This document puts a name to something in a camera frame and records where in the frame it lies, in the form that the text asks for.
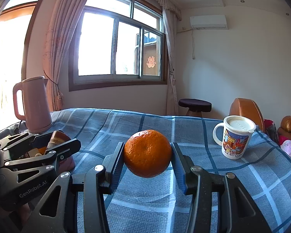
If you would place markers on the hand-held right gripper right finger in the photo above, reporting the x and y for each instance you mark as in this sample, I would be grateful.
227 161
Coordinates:
178 172

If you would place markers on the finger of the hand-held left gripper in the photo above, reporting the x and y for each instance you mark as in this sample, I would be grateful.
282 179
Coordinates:
68 146
38 138

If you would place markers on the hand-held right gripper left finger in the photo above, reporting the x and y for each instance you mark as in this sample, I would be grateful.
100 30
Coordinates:
117 167

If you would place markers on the pink tin box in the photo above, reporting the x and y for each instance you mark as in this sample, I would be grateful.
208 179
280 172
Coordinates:
68 165

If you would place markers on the bumpy orange mandarin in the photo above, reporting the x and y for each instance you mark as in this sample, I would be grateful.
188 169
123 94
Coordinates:
148 153

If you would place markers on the pink electric kettle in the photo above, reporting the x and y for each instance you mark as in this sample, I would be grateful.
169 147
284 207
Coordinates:
36 102

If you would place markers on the blue plaid tablecloth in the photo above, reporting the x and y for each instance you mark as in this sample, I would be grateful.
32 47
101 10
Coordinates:
160 126

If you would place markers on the white cartoon print mug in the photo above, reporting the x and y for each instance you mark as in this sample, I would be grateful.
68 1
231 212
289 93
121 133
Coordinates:
235 145

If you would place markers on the dark round stool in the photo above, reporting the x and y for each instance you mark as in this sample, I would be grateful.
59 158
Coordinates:
195 103

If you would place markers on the white mug lid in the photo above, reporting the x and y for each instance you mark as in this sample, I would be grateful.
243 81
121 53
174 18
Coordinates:
240 123

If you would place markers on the wooden framed sliding window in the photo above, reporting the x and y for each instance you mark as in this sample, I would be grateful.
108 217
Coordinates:
111 81

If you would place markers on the orange-brown chair back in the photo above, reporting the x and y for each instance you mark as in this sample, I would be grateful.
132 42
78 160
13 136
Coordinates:
247 106

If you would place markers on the long pink curtain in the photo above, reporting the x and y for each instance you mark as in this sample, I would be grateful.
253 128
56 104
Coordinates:
63 41

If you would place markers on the red cloth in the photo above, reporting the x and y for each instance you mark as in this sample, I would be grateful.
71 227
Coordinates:
269 123

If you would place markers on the red paper window decal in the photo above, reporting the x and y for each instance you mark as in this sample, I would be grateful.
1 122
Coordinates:
151 62

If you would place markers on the narrow pink curtain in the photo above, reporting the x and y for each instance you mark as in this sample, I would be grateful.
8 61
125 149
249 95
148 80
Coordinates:
169 53

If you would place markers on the brown leather sofa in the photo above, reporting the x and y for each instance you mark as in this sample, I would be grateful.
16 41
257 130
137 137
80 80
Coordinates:
288 123

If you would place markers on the white air conditioner pipe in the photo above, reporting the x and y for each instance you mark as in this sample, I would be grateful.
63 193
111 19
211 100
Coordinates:
192 43

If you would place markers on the wooden balcony door frame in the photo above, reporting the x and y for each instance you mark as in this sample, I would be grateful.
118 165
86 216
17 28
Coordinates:
17 9

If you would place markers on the white wall air conditioner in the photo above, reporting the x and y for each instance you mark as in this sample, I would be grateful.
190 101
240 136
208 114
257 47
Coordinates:
208 21

